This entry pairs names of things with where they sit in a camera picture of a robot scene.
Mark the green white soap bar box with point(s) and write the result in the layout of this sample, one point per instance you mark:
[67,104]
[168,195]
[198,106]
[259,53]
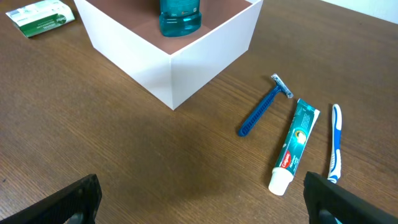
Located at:
[40,17]

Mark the blue disposable razor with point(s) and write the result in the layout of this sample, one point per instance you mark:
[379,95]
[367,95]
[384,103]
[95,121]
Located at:
[260,109]

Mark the blue white toothbrush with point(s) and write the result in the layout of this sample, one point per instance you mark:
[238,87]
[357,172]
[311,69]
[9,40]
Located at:
[335,162]

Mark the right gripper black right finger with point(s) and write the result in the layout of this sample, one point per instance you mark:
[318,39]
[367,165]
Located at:
[329,203]

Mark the white open cardboard box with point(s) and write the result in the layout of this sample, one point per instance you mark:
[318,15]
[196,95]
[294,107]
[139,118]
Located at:
[127,33]

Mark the teal mouthwash bottle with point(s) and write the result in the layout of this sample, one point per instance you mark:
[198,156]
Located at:
[179,17]

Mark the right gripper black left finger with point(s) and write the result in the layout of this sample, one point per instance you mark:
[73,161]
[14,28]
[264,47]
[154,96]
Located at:
[77,203]

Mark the teal toothpaste tube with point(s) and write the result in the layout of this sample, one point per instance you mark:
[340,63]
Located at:
[289,158]

